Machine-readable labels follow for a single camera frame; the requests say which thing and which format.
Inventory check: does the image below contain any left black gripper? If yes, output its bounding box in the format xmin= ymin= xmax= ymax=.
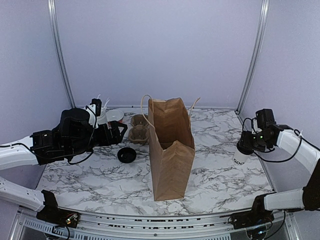
xmin=67 ymin=120 xmax=128 ymax=158

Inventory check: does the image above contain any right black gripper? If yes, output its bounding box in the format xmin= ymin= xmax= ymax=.
xmin=239 ymin=130 xmax=271 ymax=153

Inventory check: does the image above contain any white paper coffee cup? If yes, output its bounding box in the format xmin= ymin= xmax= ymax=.
xmin=232 ymin=148 xmax=252 ymax=166

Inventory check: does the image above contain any cardboard cup carrier tray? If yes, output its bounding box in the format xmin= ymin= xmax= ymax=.
xmin=128 ymin=114 xmax=150 ymax=145

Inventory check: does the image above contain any brown paper bag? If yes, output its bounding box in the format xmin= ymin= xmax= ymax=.
xmin=143 ymin=97 xmax=196 ymax=201

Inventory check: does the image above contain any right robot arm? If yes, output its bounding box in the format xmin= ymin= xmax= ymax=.
xmin=232 ymin=108 xmax=320 ymax=224

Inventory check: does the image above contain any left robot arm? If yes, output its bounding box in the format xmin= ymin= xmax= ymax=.
xmin=0 ymin=106 xmax=128 ymax=170

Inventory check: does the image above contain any orange white bowl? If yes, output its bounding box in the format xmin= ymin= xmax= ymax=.
xmin=106 ymin=109 xmax=124 ymax=123

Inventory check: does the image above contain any white utensil holder cup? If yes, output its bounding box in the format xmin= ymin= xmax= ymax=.
xmin=97 ymin=106 xmax=108 ymax=125

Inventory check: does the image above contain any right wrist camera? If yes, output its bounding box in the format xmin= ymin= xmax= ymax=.
xmin=251 ymin=117 xmax=261 ymax=134

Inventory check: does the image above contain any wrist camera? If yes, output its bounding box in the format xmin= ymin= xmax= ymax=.
xmin=251 ymin=117 xmax=261 ymax=134
xmin=84 ymin=98 xmax=103 ymax=129

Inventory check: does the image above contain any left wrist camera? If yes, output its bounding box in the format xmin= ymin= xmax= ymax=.
xmin=84 ymin=98 xmax=103 ymax=129

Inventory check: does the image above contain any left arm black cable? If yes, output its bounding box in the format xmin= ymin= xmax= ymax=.
xmin=0 ymin=119 xmax=96 ymax=166

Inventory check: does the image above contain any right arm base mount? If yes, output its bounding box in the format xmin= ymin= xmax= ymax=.
xmin=227 ymin=194 xmax=275 ymax=230

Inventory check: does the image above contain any aluminium front rail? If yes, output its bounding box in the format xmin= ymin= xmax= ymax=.
xmin=9 ymin=207 xmax=302 ymax=240

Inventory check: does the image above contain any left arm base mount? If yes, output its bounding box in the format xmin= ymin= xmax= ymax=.
xmin=36 ymin=190 xmax=80 ymax=228

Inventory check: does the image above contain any right aluminium frame post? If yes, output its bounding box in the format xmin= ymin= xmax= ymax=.
xmin=236 ymin=0 xmax=270 ymax=114

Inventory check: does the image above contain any aluminium frame post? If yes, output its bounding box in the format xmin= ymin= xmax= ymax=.
xmin=236 ymin=0 xmax=270 ymax=114
xmin=47 ymin=0 xmax=76 ymax=108

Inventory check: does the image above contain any left aluminium frame post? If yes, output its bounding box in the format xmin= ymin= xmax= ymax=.
xmin=47 ymin=0 xmax=76 ymax=108

